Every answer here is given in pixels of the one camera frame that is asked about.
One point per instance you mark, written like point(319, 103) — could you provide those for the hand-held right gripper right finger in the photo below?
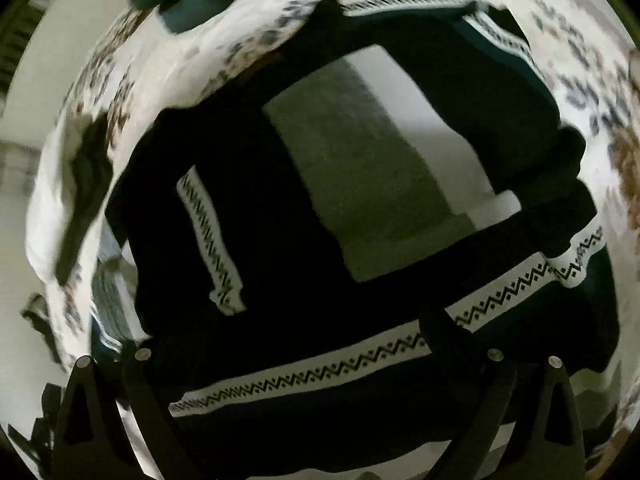
point(450, 335)

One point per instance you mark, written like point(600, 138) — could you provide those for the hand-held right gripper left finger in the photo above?
point(102, 460)

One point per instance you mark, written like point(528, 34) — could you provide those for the black striped sweater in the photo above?
point(250, 210)

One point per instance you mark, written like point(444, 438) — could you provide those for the floral blanket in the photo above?
point(575, 35)

